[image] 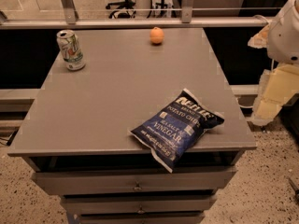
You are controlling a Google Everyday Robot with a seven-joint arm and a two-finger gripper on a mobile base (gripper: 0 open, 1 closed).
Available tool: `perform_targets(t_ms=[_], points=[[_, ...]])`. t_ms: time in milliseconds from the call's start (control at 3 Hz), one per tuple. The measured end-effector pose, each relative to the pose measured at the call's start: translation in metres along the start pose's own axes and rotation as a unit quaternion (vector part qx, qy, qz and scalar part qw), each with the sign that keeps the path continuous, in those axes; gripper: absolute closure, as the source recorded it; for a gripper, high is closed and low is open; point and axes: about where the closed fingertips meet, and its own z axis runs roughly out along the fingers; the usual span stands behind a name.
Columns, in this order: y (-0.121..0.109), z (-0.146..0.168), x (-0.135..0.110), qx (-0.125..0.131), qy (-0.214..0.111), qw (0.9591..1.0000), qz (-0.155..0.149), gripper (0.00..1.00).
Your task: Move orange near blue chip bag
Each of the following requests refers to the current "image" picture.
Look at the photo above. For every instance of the metal railing frame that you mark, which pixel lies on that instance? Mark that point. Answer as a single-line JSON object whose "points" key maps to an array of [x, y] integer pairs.
{"points": [[85, 14]]}

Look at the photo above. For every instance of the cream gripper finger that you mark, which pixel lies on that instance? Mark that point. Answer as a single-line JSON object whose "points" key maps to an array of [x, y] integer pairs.
{"points": [[260, 40], [276, 88]]}

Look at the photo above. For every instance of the orange fruit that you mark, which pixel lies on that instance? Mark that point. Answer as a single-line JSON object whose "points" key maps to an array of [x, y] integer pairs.
{"points": [[156, 35]]}

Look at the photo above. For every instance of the grey drawer cabinet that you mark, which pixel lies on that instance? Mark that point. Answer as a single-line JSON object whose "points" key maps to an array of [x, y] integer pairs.
{"points": [[77, 135]]}

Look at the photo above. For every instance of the white green soda can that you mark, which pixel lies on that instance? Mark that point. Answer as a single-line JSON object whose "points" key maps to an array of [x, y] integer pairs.
{"points": [[70, 49]]}

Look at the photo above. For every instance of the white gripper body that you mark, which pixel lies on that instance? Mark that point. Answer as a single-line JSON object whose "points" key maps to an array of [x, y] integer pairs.
{"points": [[285, 36]]}

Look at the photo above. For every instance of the blue kettle chip bag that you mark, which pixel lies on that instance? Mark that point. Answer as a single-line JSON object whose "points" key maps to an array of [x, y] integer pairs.
{"points": [[176, 128]]}

